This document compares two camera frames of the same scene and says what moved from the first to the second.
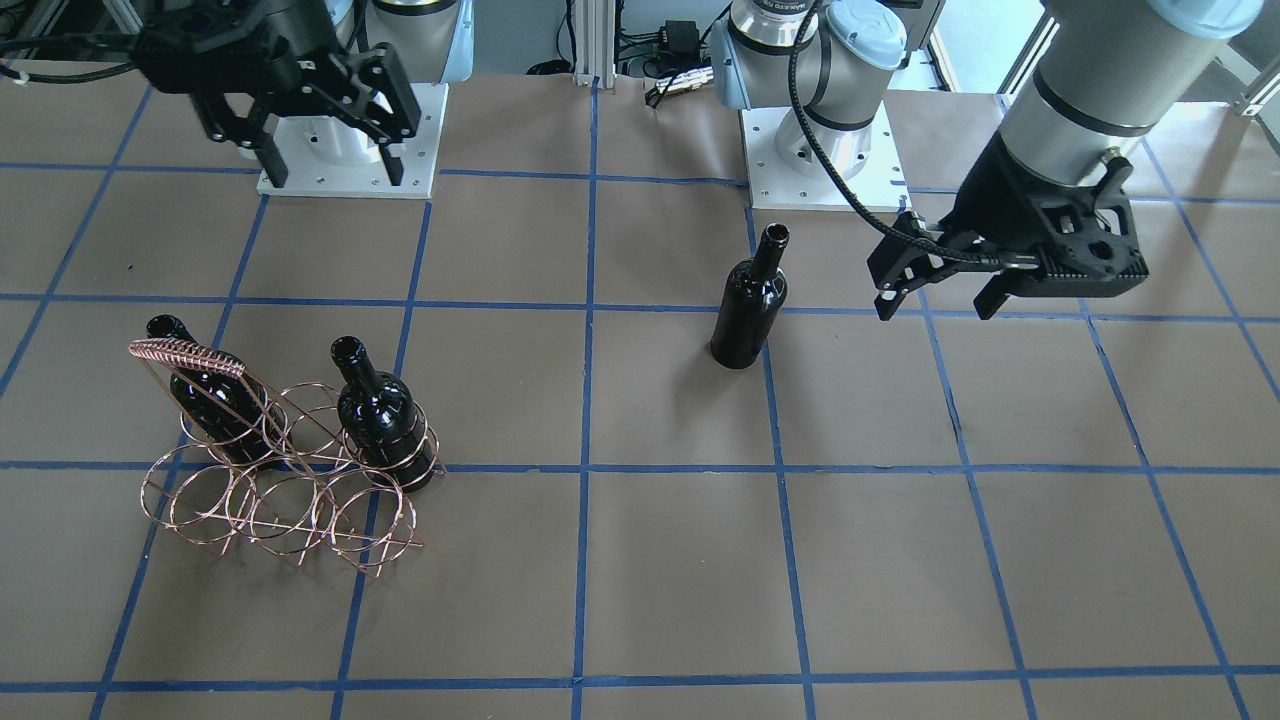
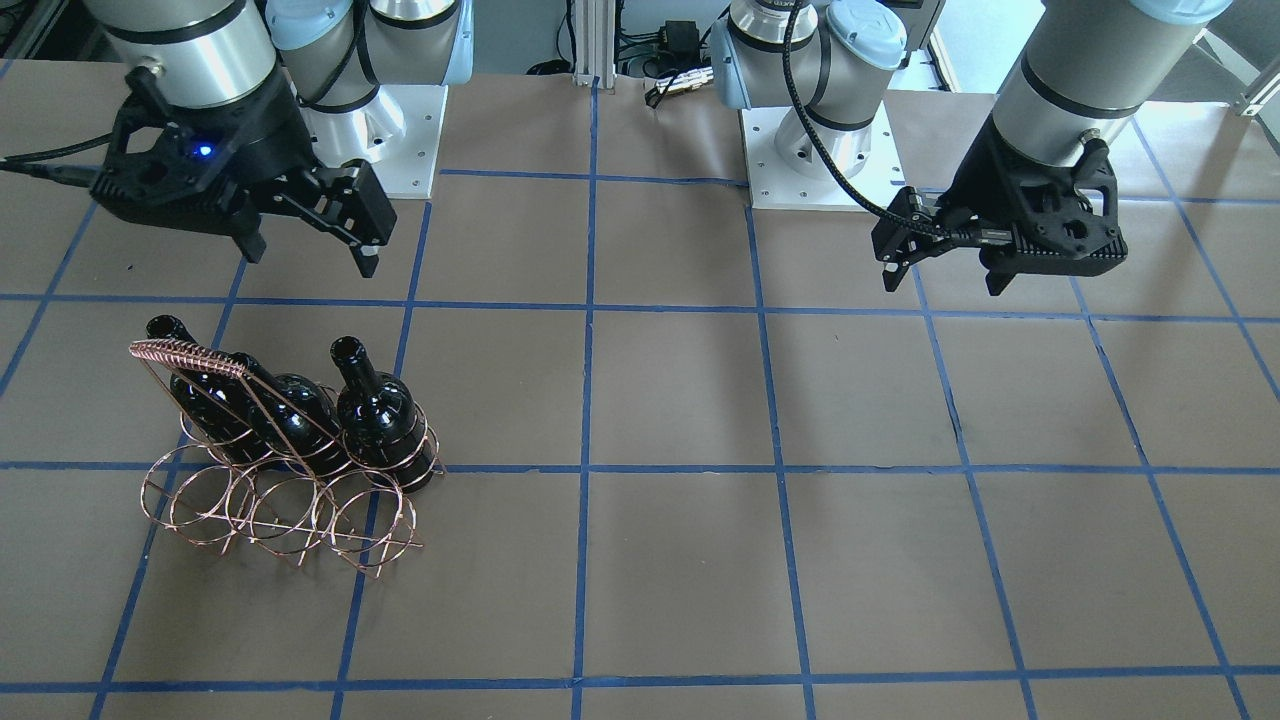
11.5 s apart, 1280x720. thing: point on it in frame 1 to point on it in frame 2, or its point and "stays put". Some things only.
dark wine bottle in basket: x=382 y=422 stays put
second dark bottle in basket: x=235 y=411 stays put
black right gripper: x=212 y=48 to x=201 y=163
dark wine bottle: x=754 y=295 to x=294 y=418
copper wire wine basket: x=281 y=469 stays put
